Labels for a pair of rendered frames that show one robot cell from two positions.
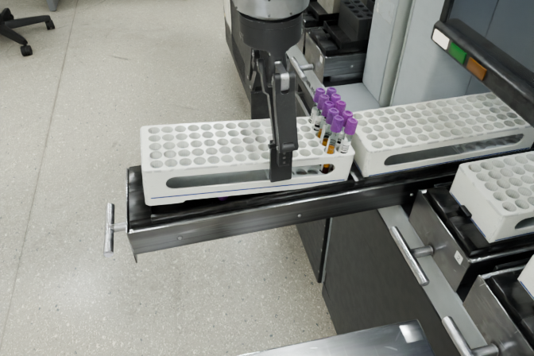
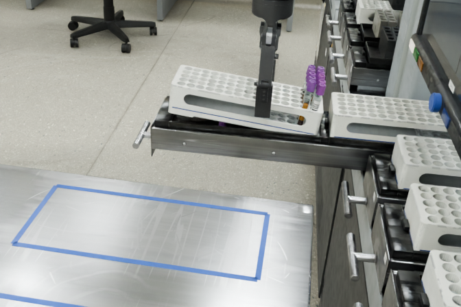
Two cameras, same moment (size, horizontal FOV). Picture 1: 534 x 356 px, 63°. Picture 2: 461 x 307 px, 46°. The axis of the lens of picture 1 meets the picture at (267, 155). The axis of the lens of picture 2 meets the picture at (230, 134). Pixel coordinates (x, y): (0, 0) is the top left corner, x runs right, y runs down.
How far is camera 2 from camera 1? 0.53 m
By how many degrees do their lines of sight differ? 19
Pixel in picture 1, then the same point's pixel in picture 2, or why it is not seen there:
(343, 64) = (370, 77)
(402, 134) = (367, 111)
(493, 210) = (403, 162)
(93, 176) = (147, 162)
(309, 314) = not seen: outside the picture
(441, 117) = (409, 109)
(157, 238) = (169, 139)
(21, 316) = not seen: hidden behind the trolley
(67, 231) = not seen: hidden behind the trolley
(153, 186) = (175, 97)
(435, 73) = (417, 79)
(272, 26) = (267, 3)
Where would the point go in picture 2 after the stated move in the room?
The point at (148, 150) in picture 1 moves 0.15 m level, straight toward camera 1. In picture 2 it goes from (179, 76) to (171, 112)
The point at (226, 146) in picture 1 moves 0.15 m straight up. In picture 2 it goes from (231, 86) to (235, 12)
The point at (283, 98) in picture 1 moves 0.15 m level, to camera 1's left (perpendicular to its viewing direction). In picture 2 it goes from (266, 48) to (188, 35)
